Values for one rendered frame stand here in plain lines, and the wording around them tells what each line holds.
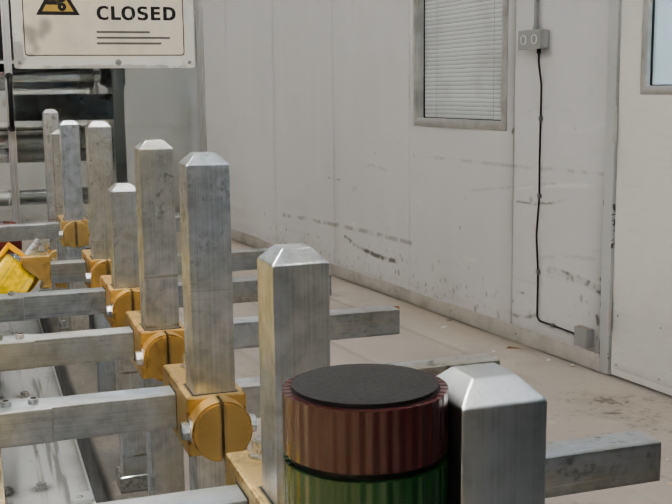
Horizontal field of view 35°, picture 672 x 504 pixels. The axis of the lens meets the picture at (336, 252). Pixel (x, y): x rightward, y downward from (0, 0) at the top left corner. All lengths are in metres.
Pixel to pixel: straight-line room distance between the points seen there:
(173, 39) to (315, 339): 2.32
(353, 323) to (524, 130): 3.80
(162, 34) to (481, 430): 2.57
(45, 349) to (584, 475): 0.60
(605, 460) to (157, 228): 0.53
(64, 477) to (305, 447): 1.38
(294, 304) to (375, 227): 5.70
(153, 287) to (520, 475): 0.75
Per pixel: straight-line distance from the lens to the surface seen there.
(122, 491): 1.43
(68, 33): 2.87
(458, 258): 5.51
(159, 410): 0.92
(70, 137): 2.09
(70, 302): 1.40
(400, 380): 0.39
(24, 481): 1.74
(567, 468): 0.78
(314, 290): 0.62
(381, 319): 1.23
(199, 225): 0.85
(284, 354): 0.62
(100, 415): 0.91
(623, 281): 4.50
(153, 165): 1.09
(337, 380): 0.39
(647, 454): 0.81
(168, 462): 1.16
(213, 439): 0.86
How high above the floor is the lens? 1.22
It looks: 9 degrees down
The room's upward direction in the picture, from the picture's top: 1 degrees counter-clockwise
